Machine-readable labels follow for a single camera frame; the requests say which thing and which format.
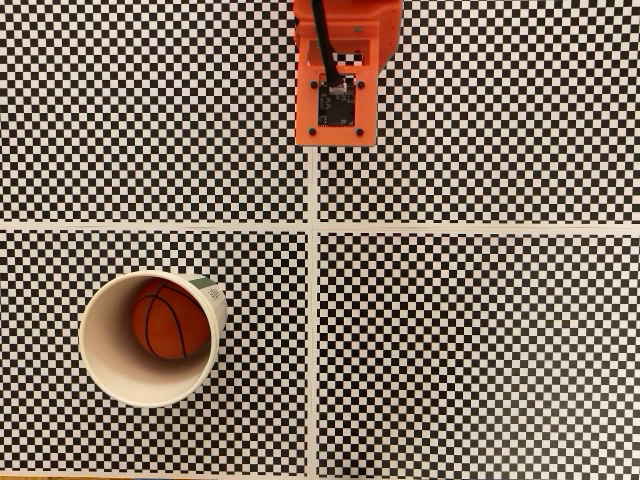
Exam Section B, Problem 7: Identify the cream paper cup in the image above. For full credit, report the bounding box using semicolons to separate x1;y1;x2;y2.
78;269;229;409

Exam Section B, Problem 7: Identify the small orange basketball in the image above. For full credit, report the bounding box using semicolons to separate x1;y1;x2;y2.
131;278;212;360

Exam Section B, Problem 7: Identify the black white checkerboard paper sheet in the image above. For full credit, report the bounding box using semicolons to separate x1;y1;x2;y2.
310;227;640;480
0;0;315;229
312;0;640;231
0;224;315;477

